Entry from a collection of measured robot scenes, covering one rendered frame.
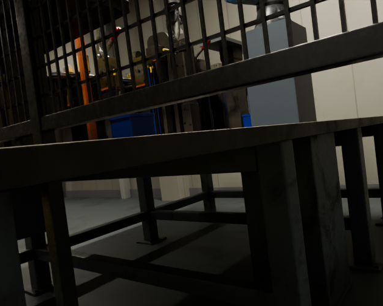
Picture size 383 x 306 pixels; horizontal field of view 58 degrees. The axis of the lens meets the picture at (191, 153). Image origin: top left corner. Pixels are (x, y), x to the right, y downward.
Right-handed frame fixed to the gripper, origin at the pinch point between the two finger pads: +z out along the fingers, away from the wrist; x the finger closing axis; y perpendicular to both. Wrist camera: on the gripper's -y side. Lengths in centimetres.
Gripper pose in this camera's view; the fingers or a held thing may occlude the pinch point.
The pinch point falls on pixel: (174, 37)
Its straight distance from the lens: 200.1
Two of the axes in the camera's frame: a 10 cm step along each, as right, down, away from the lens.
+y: 5.3, -0.8, 8.4
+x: -8.4, 0.9, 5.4
